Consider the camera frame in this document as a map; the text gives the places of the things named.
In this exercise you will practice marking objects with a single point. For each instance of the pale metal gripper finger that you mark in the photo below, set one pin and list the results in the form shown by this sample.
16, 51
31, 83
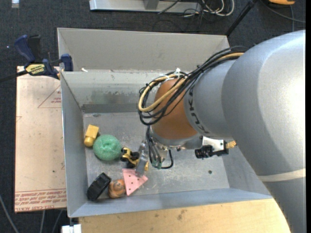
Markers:
143, 149
141, 167

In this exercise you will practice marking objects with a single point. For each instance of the yellow and black toy vehicle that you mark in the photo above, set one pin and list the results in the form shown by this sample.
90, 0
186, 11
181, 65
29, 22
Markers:
128, 155

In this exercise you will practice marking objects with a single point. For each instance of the pink triangular flat piece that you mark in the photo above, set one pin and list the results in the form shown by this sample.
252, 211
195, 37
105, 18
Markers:
132, 183

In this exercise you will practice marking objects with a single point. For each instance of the grey metal bin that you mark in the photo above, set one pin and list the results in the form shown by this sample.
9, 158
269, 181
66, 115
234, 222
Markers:
170, 173

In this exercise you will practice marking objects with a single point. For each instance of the orange brown toy ball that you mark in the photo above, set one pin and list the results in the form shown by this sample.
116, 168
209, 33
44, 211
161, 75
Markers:
117, 188

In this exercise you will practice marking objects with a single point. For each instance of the green foam ball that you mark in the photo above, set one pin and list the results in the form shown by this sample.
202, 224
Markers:
107, 147

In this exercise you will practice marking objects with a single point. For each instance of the black curved object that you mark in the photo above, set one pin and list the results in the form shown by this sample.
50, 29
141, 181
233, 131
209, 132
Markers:
98, 186

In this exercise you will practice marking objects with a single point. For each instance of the yellow toy block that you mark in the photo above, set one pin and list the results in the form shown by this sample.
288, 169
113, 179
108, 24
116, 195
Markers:
91, 133

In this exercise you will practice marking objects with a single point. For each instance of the brown cardboard board red print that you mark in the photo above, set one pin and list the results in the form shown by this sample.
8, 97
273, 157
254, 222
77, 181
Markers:
39, 139

